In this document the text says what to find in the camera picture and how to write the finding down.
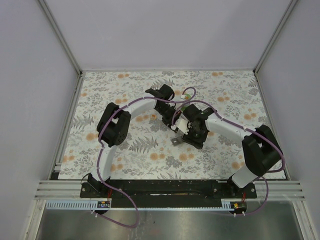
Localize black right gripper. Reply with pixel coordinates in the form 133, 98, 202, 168
182, 123, 208, 151

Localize green pill bottle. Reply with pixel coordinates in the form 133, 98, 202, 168
180, 106, 188, 112

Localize grey weekly pill organizer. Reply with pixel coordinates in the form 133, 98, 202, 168
171, 136, 183, 146

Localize green bottle cap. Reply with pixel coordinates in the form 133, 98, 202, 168
184, 93, 192, 100

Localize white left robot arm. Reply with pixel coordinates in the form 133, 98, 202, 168
87, 84, 178, 198

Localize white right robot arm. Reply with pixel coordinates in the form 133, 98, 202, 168
174, 104, 285, 198

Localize floral table mat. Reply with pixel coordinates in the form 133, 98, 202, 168
58, 70, 269, 180

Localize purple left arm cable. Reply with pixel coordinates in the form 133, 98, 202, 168
97, 86, 197, 229

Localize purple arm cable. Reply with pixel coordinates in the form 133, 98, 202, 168
97, 86, 197, 229
171, 99, 286, 217

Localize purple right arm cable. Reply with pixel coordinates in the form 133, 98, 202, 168
171, 99, 286, 217

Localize white cable duct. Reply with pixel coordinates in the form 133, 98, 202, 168
45, 198, 234, 211

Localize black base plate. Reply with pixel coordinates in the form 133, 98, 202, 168
80, 179, 257, 206

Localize aluminium frame rail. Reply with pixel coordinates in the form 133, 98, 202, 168
34, 180, 305, 201

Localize right aluminium corner post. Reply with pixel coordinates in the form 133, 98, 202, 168
253, 0, 300, 76

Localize aluminium corner post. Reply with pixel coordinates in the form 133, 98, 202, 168
36, 0, 83, 76
253, 0, 300, 76

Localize left aluminium corner post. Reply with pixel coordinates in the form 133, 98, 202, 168
36, 0, 83, 76

